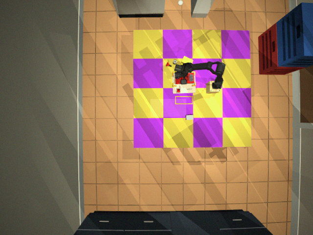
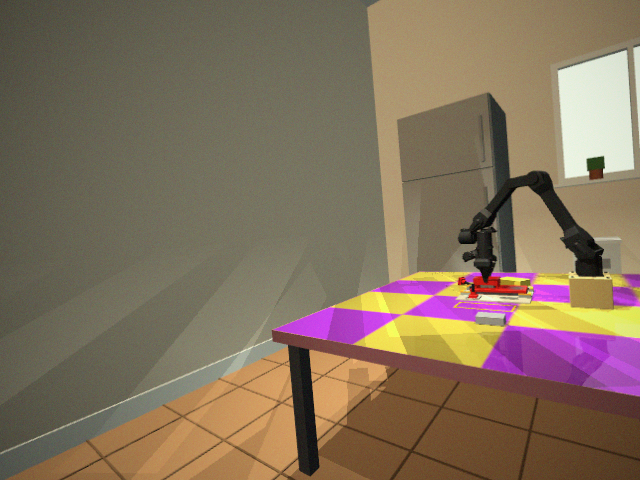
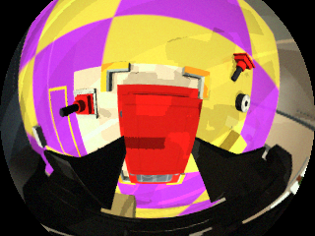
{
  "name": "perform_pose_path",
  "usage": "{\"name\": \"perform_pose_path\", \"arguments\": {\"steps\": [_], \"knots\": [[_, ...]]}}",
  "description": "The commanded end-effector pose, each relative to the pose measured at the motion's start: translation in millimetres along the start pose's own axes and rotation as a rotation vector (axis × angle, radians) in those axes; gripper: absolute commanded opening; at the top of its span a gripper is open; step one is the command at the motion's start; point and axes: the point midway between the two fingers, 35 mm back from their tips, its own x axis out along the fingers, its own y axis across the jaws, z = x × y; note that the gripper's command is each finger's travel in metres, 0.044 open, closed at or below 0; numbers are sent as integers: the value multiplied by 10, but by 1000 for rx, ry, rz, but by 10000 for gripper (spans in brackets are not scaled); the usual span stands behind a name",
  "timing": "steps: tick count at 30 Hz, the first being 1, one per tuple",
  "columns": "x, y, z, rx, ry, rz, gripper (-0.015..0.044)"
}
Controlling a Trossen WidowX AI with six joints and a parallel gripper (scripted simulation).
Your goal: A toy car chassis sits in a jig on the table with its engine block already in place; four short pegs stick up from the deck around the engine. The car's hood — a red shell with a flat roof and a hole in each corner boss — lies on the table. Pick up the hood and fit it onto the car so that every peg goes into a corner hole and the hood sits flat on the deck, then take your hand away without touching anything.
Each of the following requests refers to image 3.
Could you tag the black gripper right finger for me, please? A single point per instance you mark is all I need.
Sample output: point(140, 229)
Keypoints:
point(220, 168)

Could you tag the small black tyre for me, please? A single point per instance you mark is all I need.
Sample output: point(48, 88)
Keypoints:
point(243, 102)

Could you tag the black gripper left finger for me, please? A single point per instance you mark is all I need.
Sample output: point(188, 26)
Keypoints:
point(97, 172)

